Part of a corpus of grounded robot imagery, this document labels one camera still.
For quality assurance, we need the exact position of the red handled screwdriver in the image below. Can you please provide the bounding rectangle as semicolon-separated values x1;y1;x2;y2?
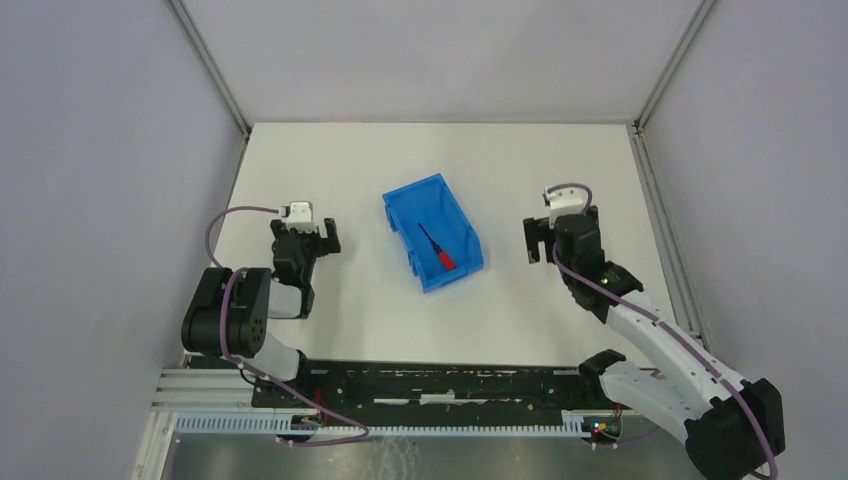
417;223;457;271

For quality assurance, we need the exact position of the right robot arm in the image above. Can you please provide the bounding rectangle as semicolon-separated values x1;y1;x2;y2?
522;206;786;479

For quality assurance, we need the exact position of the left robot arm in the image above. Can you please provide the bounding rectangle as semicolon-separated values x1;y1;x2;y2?
181;218;341;381

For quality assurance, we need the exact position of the blue plastic storage bin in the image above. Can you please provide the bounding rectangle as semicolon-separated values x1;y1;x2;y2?
382;174;485;293

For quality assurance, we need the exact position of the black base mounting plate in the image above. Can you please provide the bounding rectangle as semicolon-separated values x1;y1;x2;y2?
247;359;624;428

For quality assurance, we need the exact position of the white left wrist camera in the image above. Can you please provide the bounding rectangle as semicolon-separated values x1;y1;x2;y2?
279;201;318;234

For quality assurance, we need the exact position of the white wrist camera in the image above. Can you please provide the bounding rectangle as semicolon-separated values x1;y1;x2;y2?
279;201;318;234
543;186;591;221

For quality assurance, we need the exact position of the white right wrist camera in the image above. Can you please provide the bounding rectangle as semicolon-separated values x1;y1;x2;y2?
543;186;591;221

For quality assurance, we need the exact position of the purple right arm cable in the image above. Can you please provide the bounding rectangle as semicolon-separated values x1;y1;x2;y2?
544;182;780;480

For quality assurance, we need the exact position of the right aluminium corner post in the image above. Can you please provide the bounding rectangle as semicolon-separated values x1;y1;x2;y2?
633;0;719;132

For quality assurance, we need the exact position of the aluminium corner post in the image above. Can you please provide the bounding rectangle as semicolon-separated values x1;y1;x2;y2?
164;0;252;142
633;0;719;132

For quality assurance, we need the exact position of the right aluminium side rail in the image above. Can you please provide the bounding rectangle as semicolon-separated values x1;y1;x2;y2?
626;120;711;351

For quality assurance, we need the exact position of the left aluminium corner post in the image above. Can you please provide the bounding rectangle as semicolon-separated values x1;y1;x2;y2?
164;0;252;142

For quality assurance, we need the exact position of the white slotted cable duct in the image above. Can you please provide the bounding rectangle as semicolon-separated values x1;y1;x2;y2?
175;412;590;439

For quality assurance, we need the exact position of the aluminium front frame rail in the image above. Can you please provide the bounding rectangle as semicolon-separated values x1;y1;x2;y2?
154;364;295;411

